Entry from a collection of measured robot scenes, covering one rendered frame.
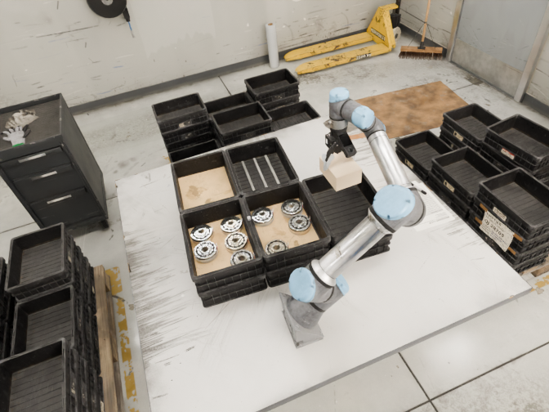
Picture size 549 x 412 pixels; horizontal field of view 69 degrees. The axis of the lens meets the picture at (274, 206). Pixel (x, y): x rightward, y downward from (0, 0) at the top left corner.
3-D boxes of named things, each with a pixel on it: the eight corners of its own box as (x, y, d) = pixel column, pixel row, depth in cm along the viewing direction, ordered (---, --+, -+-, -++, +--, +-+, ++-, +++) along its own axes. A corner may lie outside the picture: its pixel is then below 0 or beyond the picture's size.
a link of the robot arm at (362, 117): (382, 118, 150) (361, 107, 157) (369, 106, 142) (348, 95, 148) (370, 136, 152) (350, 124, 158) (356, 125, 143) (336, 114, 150)
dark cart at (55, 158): (114, 230, 315) (60, 134, 252) (55, 249, 307) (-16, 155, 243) (108, 184, 356) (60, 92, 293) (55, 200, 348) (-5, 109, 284)
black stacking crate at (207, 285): (265, 275, 172) (263, 259, 164) (198, 297, 168) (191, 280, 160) (244, 213, 200) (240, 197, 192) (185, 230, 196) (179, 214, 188)
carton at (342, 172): (361, 182, 174) (362, 169, 168) (336, 191, 171) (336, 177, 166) (343, 162, 185) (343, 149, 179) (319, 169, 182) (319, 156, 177)
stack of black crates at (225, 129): (265, 146, 350) (258, 100, 318) (278, 166, 329) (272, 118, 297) (220, 160, 342) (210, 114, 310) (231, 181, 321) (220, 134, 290)
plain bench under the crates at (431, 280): (487, 360, 218) (533, 288, 169) (203, 497, 186) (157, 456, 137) (344, 184, 327) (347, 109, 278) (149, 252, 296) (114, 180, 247)
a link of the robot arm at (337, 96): (339, 99, 147) (323, 91, 152) (339, 124, 154) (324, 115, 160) (355, 91, 149) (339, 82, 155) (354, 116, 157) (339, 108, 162)
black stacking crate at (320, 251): (331, 256, 177) (332, 239, 169) (266, 275, 172) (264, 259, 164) (301, 198, 204) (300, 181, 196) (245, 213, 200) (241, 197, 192)
